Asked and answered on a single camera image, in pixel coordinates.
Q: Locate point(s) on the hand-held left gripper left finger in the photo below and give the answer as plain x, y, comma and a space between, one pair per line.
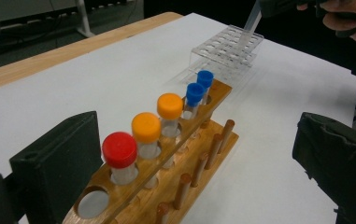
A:
60, 158

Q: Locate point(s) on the wooden test tube rack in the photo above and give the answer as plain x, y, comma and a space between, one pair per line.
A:
166, 186

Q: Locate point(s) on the white table sheet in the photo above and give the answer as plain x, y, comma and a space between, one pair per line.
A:
104, 77

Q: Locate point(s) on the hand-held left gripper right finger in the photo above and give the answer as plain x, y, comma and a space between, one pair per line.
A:
337, 158

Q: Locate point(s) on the orange capped test tube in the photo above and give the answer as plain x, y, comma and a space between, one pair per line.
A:
170, 105
146, 127

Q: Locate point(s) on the white metal stand frame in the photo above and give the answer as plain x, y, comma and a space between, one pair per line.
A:
83, 20

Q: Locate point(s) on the blue capped test tube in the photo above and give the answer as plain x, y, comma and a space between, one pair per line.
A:
205, 78
195, 93

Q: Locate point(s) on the clear acrylic test tube rack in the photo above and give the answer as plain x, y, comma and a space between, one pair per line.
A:
222, 49

